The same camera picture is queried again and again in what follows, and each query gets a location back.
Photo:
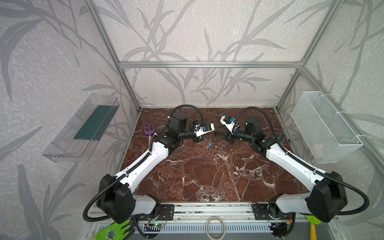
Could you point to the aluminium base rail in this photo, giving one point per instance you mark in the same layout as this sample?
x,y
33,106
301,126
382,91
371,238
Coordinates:
x,y
216,217

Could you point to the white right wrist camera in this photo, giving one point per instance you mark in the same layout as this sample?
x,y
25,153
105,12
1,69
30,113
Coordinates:
x,y
230,123

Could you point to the white wire mesh basket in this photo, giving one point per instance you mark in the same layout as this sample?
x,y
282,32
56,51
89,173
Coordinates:
x,y
327,134

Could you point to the steel perforated key holder plate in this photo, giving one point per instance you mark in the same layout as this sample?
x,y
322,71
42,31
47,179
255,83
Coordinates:
x,y
218,138

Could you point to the green black work glove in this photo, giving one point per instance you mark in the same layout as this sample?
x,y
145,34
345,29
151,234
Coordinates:
x,y
117,231

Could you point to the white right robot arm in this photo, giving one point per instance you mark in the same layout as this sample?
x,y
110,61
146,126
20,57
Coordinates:
x,y
325,198

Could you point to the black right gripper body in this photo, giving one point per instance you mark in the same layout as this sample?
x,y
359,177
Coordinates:
x,y
228,134

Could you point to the clear plastic wall shelf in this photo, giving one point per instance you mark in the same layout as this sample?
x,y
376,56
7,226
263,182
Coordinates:
x,y
79,138

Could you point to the green yellow toy shovel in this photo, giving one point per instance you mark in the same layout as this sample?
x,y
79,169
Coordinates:
x,y
313,222

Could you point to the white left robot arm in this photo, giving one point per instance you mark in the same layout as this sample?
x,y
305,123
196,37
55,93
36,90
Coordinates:
x,y
117,193

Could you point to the purple pink garden fork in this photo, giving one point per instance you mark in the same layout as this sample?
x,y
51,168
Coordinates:
x,y
149,130

